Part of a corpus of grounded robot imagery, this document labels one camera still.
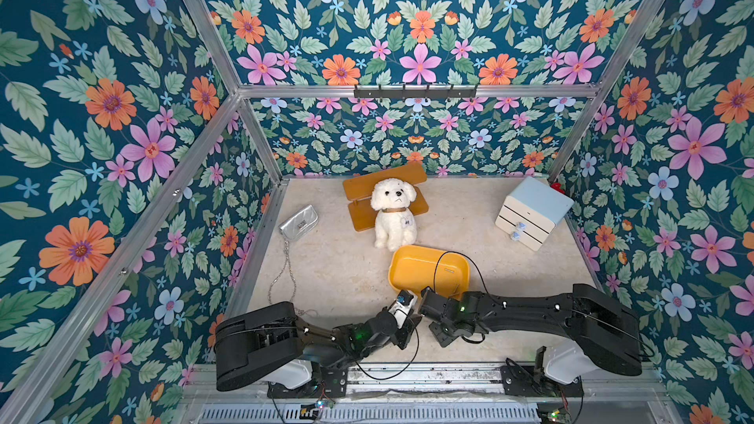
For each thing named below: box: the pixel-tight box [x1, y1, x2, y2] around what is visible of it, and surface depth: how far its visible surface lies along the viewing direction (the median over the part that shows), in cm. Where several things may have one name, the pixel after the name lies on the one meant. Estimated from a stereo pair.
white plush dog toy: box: [371, 177, 418, 252], surface depth 93 cm
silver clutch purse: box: [277, 204, 320, 241], surface depth 100 cm
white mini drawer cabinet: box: [494, 176, 576, 252], surface depth 96 cm
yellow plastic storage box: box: [388, 245, 471, 300], surface depth 95 cm
